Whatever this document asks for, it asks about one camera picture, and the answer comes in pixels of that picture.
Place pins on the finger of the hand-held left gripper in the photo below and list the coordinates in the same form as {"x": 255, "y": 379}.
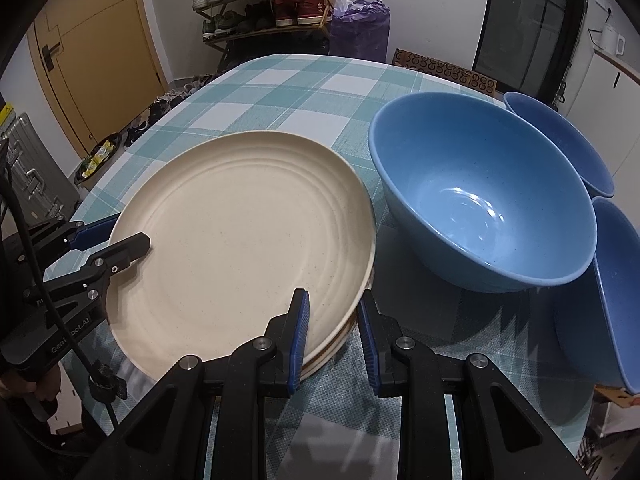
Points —
{"x": 95, "y": 232}
{"x": 130, "y": 247}

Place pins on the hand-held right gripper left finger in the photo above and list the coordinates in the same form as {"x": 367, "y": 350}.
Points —
{"x": 299, "y": 340}

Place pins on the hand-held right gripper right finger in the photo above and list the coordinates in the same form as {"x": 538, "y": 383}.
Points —
{"x": 370, "y": 345}

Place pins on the cream plate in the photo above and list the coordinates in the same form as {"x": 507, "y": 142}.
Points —
{"x": 356, "y": 321}
{"x": 240, "y": 240}
{"x": 334, "y": 356}

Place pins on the blue bowl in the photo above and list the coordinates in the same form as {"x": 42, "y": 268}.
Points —
{"x": 615, "y": 300}
{"x": 565, "y": 135}
{"x": 475, "y": 195}

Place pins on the person's left hand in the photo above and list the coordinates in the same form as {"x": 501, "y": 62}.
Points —
{"x": 47, "y": 380}

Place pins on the yellow snack wrapper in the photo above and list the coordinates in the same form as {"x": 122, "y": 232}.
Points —
{"x": 97, "y": 157}

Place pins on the silver suitcase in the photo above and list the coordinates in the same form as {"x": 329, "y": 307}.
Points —
{"x": 30, "y": 160}

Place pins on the scattered black white shoes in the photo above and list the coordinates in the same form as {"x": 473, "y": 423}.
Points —
{"x": 165, "y": 105}

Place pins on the yellow wooden door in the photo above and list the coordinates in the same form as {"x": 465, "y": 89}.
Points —
{"x": 100, "y": 60}

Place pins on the teal checked tablecloth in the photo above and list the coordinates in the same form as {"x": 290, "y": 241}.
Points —
{"x": 280, "y": 105}

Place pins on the small brown cardboard box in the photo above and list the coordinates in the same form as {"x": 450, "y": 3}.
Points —
{"x": 617, "y": 395}

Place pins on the patterned cardboard box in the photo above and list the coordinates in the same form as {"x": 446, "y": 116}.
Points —
{"x": 450, "y": 72}

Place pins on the wooden shoe rack with shoes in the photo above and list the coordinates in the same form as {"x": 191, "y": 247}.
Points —
{"x": 300, "y": 7}

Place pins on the purple plastic bag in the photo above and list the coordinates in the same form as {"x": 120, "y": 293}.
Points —
{"x": 360, "y": 35}

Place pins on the white base cabinets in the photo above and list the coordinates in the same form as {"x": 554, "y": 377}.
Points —
{"x": 600, "y": 90}

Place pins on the dark glass door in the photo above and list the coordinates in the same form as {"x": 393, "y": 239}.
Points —
{"x": 525, "y": 25}

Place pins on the white electric kettle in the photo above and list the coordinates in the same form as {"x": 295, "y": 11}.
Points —
{"x": 611, "y": 40}

